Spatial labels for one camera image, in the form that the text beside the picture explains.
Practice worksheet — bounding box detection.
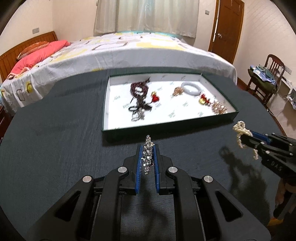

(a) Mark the white jade bangle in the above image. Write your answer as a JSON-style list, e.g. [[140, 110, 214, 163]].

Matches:
[[181, 82, 201, 95]]

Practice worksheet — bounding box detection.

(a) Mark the person's right hand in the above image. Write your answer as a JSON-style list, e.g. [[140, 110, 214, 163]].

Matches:
[[275, 180, 287, 205]]

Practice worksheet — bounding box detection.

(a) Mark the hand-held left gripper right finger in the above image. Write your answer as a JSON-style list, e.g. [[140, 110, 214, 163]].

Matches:
[[153, 144, 271, 241]]

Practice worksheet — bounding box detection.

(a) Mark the red coral bead charm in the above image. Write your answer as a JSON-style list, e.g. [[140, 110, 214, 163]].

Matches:
[[201, 93, 213, 106]]

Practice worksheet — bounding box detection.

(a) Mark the wooden chair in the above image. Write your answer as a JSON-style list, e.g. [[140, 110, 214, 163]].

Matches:
[[246, 54, 286, 105]]

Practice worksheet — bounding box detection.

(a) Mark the pearl flower brooch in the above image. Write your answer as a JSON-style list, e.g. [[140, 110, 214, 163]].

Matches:
[[211, 101, 228, 114]]

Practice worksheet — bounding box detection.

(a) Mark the white curtain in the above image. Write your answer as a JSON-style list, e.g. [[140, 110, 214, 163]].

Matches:
[[94, 0, 200, 39]]

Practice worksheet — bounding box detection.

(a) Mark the silver crystal brooch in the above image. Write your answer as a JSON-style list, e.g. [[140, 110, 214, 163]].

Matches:
[[141, 135, 155, 175]]

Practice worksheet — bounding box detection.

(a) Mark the pile of clothes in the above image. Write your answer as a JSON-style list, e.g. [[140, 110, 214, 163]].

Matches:
[[248, 65, 281, 94]]

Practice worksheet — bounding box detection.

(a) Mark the orange pillow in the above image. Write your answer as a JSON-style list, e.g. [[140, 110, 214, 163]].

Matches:
[[16, 41, 50, 59]]

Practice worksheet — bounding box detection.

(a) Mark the wooden nightstand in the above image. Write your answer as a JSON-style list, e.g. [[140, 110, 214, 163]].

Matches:
[[0, 105, 13, 139]]

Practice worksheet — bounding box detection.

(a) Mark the green brown tassel necklace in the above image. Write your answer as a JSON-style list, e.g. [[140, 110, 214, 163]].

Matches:
[[135, 97, 153, 112]]

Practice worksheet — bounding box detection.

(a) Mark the green tray box white inside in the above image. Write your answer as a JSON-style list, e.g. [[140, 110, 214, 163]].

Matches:
[[102, 72, 240, 142]]

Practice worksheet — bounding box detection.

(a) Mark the dark red bead bracelet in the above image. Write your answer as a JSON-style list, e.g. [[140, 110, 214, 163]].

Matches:
[[130, 77, 151, 99]]

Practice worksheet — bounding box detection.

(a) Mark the wooden door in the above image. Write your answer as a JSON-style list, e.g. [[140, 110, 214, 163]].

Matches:
[[208, 0, 245, 63]]

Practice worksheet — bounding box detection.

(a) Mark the bed with patterned white sheet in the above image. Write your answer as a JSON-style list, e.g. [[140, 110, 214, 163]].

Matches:
[[0, 31, 237, 114]]

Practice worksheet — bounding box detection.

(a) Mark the pink pillow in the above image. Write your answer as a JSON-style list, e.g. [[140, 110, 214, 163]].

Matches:
[[7, 40, 71, 77]]

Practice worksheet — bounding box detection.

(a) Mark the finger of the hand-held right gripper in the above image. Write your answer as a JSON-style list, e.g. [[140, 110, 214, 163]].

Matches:
[[240, 136, 289, 157], [251, 131, 296, 151]]

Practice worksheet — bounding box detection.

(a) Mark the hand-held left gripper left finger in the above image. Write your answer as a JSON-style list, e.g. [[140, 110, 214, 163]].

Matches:
[[30, 144, 142, 241]]

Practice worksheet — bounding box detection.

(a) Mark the wooden headboard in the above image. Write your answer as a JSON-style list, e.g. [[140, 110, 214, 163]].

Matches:
[[0, 31, 58, 81]]

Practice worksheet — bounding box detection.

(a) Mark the cream pearl necklace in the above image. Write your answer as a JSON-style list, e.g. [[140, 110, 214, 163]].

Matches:
[[232, 120, 259, 160]]

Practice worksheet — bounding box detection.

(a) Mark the silver pearl ring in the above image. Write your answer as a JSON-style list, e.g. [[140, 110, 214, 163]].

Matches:
[[131, 109, 146, 122]]

